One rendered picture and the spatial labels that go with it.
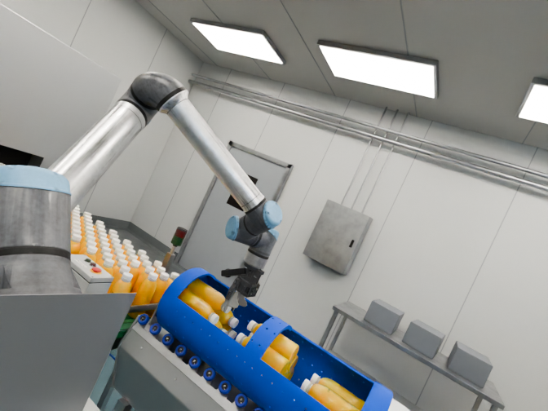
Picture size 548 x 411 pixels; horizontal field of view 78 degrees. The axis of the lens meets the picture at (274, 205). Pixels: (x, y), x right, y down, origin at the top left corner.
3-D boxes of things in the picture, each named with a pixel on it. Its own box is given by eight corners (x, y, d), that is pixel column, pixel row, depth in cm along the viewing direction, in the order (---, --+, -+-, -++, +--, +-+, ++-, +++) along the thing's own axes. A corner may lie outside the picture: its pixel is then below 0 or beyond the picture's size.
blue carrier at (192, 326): (346, 502, 93) (391, 406, 95) (143, 329, 132) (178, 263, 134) (361, 459, 119) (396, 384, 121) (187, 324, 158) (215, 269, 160)
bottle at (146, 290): (126, 316, 148) (144, 278, 148) (128, 309, 155) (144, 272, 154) (142, 320, 150) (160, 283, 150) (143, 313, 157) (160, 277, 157)
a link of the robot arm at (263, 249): (254, 218, 136) (273, 226, 142) (241, 247, 136) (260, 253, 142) (267, 226, 129) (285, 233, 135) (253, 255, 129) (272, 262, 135)
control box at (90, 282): (80, 302, 123) (91, 277, 123) (51, 276, 132) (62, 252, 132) (103, 300, 132) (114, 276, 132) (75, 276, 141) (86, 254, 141)
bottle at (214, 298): (195, 291, 149) (227, 313, 141) (184, 293, 143) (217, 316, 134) (201, 276, 148) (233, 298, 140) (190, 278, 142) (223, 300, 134)
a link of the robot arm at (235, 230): (240, 208, 123) (266, 218, 131) (222, 218, 131) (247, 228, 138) (240, 231, 119) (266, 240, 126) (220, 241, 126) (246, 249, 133)
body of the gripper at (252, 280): (245, 299, 130) (258, 271, 130) (228, 288, 134) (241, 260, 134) (254, 298, 137) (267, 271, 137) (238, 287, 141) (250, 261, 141)
